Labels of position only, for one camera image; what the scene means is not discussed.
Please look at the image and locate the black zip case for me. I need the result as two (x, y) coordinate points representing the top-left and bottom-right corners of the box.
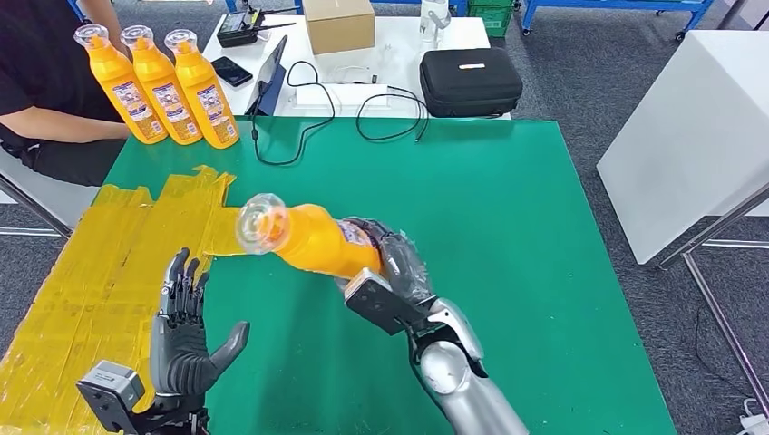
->
(419, 47), (524, 119)

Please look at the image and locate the black radio controller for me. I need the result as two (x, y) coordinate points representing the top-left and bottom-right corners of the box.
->
(217, 6), (298, 49)

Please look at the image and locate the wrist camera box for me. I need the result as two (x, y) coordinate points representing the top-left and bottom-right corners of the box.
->
(343, 268), (435, 337)
(76, 360), (147, 435)

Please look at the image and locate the white cabinet block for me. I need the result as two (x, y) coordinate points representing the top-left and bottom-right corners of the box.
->
(596, 30), (769, 266)

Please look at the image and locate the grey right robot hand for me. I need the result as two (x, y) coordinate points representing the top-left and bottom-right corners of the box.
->
(342, 217), (436, 314)

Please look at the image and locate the steel tube frame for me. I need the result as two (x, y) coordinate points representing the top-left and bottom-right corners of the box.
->
(0, 174), (74, 240)
(657, 181), (769, 417)

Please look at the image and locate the white seat block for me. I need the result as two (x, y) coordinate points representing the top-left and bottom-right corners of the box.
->
(0, 147), (102, 230)

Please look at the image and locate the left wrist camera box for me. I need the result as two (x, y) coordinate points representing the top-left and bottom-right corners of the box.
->
(76, 360), (147, 435)

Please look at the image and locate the yellow taped sheet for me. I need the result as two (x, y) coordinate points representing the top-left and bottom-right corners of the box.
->
(0, 166), (269, 435)

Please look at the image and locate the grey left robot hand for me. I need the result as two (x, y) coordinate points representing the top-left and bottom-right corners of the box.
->
(150, 247), (251, 414)

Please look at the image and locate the black phone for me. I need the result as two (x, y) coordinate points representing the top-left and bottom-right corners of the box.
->
(210, 55), (255, 89)

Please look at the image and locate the white coiled cable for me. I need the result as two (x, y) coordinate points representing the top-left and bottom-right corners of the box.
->
(328, 63), (374, 86)

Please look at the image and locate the white table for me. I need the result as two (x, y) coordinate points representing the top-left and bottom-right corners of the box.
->
(202, 15), (513, 120)

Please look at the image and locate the white flat box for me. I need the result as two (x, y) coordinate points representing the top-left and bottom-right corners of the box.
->
(294, 82), (393, 112)

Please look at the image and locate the blue steel shelf rack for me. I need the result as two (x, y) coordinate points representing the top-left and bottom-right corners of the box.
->
(65, 0), (239, 22)
(517, 0), (716, 44)
(291, 0), (470, 19)

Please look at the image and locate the white power strip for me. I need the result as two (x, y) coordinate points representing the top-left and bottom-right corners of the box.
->
(735, 397), (769, 435)

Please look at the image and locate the black floor cable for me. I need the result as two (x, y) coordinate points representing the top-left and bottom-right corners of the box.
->
(694, 307), (747, 399)

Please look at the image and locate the cardboard box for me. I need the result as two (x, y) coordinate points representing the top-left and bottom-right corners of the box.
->
(302, 0), (376, 56)

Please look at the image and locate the orange detergent bottle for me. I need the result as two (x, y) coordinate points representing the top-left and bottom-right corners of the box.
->
(120, 24), (204, 147)
(235, 193), (385, 281)
(163, 28), (241, 150)
(73, 24), (170, 146)

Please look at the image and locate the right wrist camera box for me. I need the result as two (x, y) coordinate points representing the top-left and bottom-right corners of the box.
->
(343, 268), (435, 337)

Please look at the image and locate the clear white jug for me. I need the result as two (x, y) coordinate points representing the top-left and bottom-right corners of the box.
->
(418, 0), (452, 44)

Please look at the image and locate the dark tablet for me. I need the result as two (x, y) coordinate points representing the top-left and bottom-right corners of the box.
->
(246, 34), (289, 117)

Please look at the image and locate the person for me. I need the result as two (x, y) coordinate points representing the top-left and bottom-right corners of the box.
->
(0, 0), (132, 189)

